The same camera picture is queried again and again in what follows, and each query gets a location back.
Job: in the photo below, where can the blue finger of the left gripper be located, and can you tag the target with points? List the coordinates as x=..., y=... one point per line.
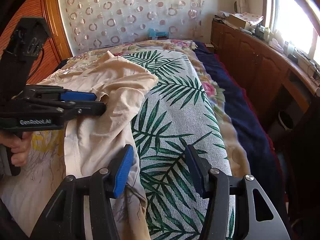
x=77, y=96

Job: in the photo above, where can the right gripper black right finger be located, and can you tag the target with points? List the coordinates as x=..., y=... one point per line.
x=198, y=168

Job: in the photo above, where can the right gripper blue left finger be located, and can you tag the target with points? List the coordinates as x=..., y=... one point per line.
x=118, y=171

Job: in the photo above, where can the beige printed t-shirt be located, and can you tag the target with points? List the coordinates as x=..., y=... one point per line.
x=86, y=143

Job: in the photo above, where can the person's left hand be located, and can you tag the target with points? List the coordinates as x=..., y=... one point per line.
x=19, y=147

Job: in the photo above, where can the palm leaf print sheet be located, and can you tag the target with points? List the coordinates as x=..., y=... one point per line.
x=168, y=121

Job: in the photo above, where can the circle pattern sheer curtain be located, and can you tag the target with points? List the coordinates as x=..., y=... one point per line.
x=94, y=24

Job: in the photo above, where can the wooden louvered wardrobe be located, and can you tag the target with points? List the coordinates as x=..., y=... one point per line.
x=35, y=38

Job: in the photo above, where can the blue toy on box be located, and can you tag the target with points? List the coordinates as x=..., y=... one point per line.
x=153, y=34

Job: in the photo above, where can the long wooden cabinet desk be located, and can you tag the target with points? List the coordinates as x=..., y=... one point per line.
x=260, y=70

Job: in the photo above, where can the floral quilt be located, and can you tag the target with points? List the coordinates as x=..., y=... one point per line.
x=236, y=154

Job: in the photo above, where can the cardboard box on desk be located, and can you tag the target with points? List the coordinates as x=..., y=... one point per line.
x=238, y=22

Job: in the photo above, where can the window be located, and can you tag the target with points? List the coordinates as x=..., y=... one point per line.
x=292, y=29

